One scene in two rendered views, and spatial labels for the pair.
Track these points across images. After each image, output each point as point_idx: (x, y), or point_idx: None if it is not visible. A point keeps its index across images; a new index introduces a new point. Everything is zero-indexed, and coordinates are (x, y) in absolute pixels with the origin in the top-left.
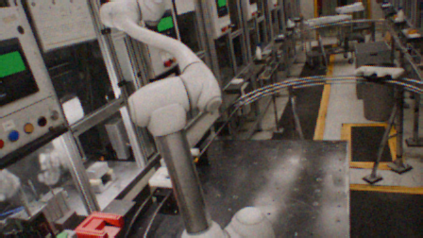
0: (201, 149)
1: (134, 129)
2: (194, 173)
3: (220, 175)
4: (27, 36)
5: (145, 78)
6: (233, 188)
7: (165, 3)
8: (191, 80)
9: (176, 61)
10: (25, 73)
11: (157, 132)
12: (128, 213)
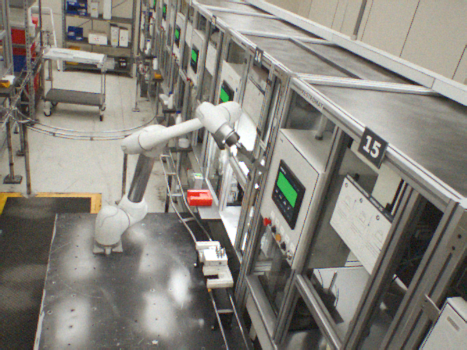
0: (220, 310)
1: (240, 214)
2: (134, 171)
3: (186, 315)
4: (236, 94)
5: (260, 203)
6: (160, 299)
7: (198, 117)
8: (136, 131)
9: (280, 244)
10: None
11: None
12: (199, 214)
